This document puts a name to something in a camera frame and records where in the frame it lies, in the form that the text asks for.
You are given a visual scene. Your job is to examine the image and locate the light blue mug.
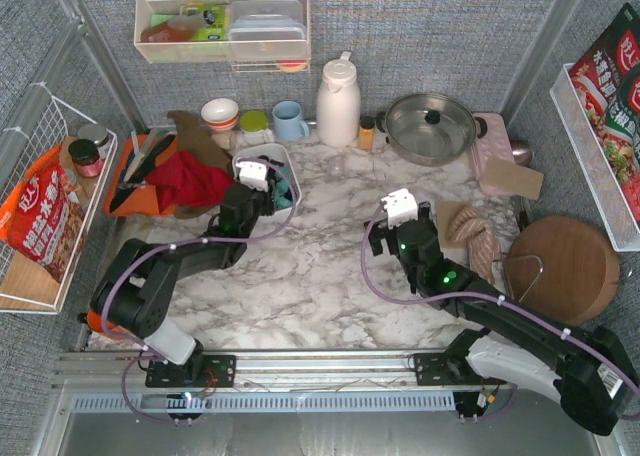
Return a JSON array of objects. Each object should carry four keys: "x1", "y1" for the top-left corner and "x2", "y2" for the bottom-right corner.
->
[{"x1": 272, "y1": 101, "x2": 310, "y2": 142}]

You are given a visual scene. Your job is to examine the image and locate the wire hanger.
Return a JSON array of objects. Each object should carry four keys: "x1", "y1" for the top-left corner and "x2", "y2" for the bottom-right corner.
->
[{"x1": 502, "y1": 254, "x2": 544, "y2": 302}]

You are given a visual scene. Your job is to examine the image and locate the steel pot with lid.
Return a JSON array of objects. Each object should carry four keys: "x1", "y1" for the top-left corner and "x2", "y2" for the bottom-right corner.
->
[{"x1": 375, "y1": 93, "x2": 488, "y2": 167}]

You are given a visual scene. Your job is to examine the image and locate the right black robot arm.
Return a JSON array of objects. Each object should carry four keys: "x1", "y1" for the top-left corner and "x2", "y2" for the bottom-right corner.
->
[{"x1": 360, "y1": 190, "x2": 639, "y2": 436}]

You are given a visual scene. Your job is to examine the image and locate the round wooden board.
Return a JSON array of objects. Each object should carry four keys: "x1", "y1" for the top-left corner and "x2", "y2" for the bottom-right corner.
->
[{"x1": 507, "y1": 216, "x2": 620, "y2": 326}]

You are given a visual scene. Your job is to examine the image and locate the red cloth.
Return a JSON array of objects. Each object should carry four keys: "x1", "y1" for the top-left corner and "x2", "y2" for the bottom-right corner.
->
[{"x1": 145, "y1": 151, "x2": 234, "y2": 211}]

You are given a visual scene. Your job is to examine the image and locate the steel lid jar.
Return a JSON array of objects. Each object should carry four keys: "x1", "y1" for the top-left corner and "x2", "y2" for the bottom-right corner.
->
[{"x1": 78, "y1": 123, "x2": 110, "y2": 149}]

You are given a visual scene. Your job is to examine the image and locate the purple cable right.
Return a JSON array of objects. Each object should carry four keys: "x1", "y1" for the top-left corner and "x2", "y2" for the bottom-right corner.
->
[{"x1": 360, "y1": 210, "x2": 640, "y2": 422}]

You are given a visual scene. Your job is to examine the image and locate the white thermos jug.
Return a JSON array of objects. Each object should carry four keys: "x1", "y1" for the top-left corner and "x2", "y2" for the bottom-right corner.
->
[{"x1": 316, "y1": 51, "x2": 361, "y2": 148}]

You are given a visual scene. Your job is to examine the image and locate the cardboard piece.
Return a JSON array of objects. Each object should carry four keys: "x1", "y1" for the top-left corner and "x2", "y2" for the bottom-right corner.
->
[{"x1": 480, "y1": 157, "x2": 544, "y2": 200}]

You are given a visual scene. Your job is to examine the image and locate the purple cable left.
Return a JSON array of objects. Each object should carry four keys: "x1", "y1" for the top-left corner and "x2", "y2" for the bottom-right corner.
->
[{"x1": 99, "y1": 161, "x2": 301, "y2": 422}]

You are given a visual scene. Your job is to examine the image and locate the yellow spice jar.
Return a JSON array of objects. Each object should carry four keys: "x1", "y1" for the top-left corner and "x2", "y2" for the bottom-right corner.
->
[{"x1": 358, "y1": 116, "x2": 376, "y2": 151}]

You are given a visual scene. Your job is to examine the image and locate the white storage basket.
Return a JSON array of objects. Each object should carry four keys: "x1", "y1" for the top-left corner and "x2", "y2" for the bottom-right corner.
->
[{"x1": 232, "y1": 143, "x2": 302, "y2": 223}]

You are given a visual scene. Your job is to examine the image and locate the brown cloth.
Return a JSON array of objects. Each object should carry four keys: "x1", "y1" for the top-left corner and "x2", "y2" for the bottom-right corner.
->
[{"x1": 167, "y1": 110, "x2": 233, "y2": 219}]

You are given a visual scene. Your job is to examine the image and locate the orange seasoning packet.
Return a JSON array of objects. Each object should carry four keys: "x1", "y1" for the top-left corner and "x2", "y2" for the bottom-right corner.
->
[{"x1": 1, "y1": 145, "x2": 84, "y2": 282}]

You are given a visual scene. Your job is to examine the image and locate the orange cup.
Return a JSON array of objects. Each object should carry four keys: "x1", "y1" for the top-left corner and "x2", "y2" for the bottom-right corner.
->
[{"x1": 86, "y1": 309, "x2": 129, "y2": 340}]

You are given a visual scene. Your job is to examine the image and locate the teal capsule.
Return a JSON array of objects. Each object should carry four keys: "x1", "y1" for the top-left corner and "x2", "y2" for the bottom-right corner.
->
[
  {"x1": 274, "y1": 198, "x2": 292, "y2": 212},
  {"x1": 276, "y1": 186, "x2": 292, "y2": 200}
]

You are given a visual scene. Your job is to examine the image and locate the glass spice jar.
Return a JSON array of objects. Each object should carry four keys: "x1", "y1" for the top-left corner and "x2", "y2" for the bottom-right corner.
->
[{"x1": 212, "y1": 130, "x2": 237, "y2": 151}]

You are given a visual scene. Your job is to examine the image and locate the white mesh basket right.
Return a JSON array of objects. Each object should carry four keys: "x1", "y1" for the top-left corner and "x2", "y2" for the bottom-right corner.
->
[{"x1": 549, "y1": 63, "x2": 639, "y2": 253}]

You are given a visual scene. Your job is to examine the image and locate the white wire basket left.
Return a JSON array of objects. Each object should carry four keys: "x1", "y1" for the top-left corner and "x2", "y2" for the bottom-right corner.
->
[{"x1": 1, "y1": 93, "x2": 118, "y2": 315}]

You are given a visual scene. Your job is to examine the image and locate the red lid jar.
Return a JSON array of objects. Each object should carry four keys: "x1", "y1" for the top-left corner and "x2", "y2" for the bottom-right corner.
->
[{"x1": 68, "y1": 139, "x2": 103, "y2": 179}]

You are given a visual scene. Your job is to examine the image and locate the black kitchen knife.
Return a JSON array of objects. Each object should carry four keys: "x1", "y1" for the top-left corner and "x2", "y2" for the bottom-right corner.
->
[{"x1": 103, "y1": 133, "x2": 177, "y2": 217}]

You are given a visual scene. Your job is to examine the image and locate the green lid sugar jar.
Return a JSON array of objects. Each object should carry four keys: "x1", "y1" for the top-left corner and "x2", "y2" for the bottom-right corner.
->
[{"x1": 239, "y1": 110, "x2": 275, "y2": 146}]

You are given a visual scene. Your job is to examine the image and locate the tan felt pad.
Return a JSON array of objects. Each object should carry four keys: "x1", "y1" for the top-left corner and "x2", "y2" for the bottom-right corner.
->
[{"x1": 434, "y1": 200, "x2": 468, "y2": 249}]

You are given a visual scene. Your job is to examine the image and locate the purple cable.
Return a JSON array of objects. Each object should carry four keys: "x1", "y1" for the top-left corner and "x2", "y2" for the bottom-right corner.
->
[
  {"x1": 360, "y1": 210, "x2": 640, "y2": 422},
  {"x1": 99, "y1": 161, "x2": 301, "y2": 422}
]

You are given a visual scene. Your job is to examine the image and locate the orange striped white bowl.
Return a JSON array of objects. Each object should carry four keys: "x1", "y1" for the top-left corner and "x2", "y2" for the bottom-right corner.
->
[{"x1": 200, "y1": 98, "x2": 239, "y2": 131}]

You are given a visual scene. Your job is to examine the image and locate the clear wall shelf bin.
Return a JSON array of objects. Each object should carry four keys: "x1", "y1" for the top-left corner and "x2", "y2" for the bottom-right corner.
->
[{"x1": 134, "y1": 0, "x2": 311, "y2": 71}]

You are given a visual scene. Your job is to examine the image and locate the orange tray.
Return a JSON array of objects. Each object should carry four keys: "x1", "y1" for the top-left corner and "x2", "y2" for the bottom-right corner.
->
[{"x1": 102, "y1": 133, "x2": 178, "y2": 217}]

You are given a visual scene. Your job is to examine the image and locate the pink tray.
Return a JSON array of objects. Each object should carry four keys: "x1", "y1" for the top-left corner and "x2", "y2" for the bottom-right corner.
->
[{"x1": 470, "y1": 113, "x2": 515, "y2": 197}]

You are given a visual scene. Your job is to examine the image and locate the white handle knife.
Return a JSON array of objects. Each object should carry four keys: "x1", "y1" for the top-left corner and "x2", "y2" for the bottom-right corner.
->
[{"x1": 123, "y1": 129, "x2": 157, "y2": 182}]

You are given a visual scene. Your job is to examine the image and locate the clear plastic food containers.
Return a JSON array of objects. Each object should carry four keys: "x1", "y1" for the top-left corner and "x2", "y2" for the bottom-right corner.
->
[{"x1": 227, "y1": 0, "x2": 307, "y2": 61}]

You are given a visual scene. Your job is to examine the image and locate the red seasoning packet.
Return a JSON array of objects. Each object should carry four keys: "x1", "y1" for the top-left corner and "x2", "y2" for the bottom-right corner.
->
[{"x1": 569, "y1": 3, "x2": 639, "y2": 184}]

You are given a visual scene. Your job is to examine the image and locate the green label bottle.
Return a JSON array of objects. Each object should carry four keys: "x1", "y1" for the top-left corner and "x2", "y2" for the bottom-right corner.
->
[{"x1": 179, "y1": 2, "x2": 229, "y2": 42}]

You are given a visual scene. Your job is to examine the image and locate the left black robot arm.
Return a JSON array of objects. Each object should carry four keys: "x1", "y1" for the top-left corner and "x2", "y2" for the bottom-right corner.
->
[{"x1": 90, "y1": 173, "x2": 276, "y2": 366}]

